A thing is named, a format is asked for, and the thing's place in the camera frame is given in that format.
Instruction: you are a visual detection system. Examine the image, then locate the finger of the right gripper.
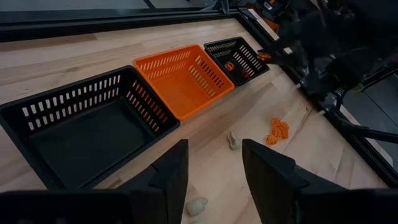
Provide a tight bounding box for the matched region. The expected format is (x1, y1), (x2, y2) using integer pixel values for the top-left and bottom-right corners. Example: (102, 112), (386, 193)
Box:
(262, 57), (285, 67)
(257, 46), (285, 56)

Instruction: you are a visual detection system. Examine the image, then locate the orange slotted plastic basket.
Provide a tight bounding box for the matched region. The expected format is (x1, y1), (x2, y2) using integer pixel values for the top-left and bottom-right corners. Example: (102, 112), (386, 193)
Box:
(132, 44), (236, 121)

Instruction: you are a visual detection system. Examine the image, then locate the small white Halloween decoration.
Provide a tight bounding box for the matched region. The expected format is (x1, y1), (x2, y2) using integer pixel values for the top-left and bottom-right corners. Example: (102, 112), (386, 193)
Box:
(185, 197), (208, 217)
(226, 131), (242, 151)

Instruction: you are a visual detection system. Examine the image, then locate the black slotted plastic basket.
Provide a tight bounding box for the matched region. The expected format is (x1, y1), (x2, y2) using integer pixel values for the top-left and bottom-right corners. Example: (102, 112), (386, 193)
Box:
(0, 65), (180, 190)
(203, 36), (271, 87)

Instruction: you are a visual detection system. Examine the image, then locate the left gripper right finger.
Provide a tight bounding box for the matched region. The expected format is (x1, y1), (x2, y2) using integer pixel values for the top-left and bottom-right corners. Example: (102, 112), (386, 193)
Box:
(241, 139), (345, 224)

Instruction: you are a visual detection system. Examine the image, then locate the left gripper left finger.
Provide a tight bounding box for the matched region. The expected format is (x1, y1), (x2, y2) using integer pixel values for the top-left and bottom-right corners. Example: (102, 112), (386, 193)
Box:
(117, 139), (190, 224)

